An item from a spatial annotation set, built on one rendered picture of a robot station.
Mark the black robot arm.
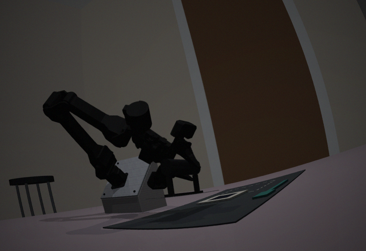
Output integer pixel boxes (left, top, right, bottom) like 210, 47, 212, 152
43, 90, 167, 189

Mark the dark grey rectangular mat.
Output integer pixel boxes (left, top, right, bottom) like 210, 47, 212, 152
103, 170, 305, 230

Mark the teal flat trowel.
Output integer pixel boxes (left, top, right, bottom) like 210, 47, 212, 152
252, 179, 288, 200

